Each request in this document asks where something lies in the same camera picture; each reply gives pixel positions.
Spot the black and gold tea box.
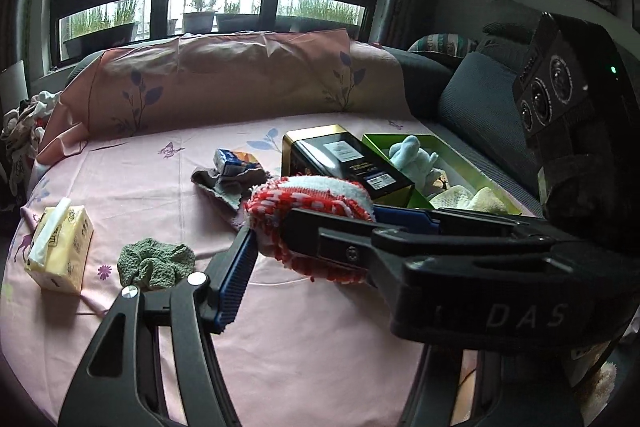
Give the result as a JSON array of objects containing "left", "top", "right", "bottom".
[{"left": 281, "top": 124, "right": 416, "bottom": 208}]

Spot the patterned throw pillow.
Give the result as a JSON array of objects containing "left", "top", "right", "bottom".
[{"left": 407, "top": 33, "right": 481, "bottom": 58}]

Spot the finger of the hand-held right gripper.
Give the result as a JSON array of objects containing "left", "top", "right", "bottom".
[
  {"left": 374, "top": 205, "right": 551, "bottom": 233},
  {"left": 277, "top": 207, "right": 416, "bottom": 290}
]

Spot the white knitted cloth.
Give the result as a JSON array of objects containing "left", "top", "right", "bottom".
[{"left": 431, "top": 186, "right": 475, "bottom": 210}]

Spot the green cardboard box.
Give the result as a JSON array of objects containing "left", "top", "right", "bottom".
[{"left": 361, "top": 133, "right": 523, "bottom": 215}]

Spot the pile of clothes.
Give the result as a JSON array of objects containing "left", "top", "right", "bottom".
[{"left": 0, "top": 89, "right": 63, "bottom": 198}]

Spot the green crochet cloth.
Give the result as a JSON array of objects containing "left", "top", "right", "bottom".
[{"left": 117, "top": 238, "right": 197, "bottom": 292}]

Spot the dark planter with plants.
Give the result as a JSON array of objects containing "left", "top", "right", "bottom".
[
  {"left": 216, "top": 13, "right": 281, "bottom": 32},
  {"left": 181, "top": 11, "right": 217, "bottom": 34},
  {"left": 62, "top": 23, "right": 138, "bottom": 58},
  {"left": 280, "top": 14, "right": 362, "bottom": 38}
]

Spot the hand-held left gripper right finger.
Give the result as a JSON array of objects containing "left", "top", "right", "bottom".
[{"left": 402, "top": 346, "right": 463, "bottom": 427}]

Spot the dark grey sofa cushion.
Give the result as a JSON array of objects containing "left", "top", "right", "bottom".
[{"left": 437, "top": 52, "right": 543, "bottom": 168}]

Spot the light blue plush toy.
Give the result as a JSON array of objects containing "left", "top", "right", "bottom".
[{"left": 389, "top": 135, "right": 443, "bottom": 188}]

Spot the yellow tissue pack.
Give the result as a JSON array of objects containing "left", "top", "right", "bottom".
[{"left": 24, "top": 198, "right": 95, "bottom": 295}]

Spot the pink floral printed sheet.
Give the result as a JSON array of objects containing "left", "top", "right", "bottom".
[{"left": 0, "top": 29, "right": 531, "bottom": 427}]

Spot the grey and pink cloth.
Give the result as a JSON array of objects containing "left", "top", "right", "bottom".
[{"left": 191, "top": 167, "right": 273, "bottom": 228}]

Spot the grey fabric sofa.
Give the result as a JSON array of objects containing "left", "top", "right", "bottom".
[{"left": 350, "top": 0, "right": 551, "bottom": 218}]

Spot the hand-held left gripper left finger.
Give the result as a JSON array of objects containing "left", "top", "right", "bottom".
[{"left": 59, "top": 227, "right": 261, "bottom": 427}]

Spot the blue tissue packet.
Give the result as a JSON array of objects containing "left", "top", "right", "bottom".
[{"left": 214, "top": 148, "right": 266, "bottom": 178}]

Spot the red and white cloth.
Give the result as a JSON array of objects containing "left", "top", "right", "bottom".
[{"left": 244, "top": 174, "right": 378, "bottom": 288}]

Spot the white flat board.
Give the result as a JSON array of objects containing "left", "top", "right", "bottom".
[{"left": 0, "top": 61, "right": 32, "bottom": 112}]

